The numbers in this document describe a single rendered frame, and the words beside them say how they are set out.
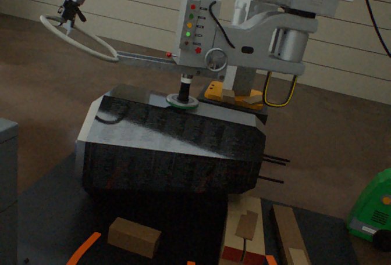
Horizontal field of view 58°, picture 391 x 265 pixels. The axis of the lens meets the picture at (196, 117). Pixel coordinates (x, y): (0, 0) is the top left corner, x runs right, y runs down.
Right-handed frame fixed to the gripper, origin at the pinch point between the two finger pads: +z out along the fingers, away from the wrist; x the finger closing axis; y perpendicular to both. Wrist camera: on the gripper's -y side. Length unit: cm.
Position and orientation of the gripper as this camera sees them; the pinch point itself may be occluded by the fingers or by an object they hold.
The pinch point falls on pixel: (63, 31)
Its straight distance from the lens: 241.2
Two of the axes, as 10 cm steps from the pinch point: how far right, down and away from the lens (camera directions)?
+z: -5.4, 8.1, 2.2
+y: -6.0, -1.9, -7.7
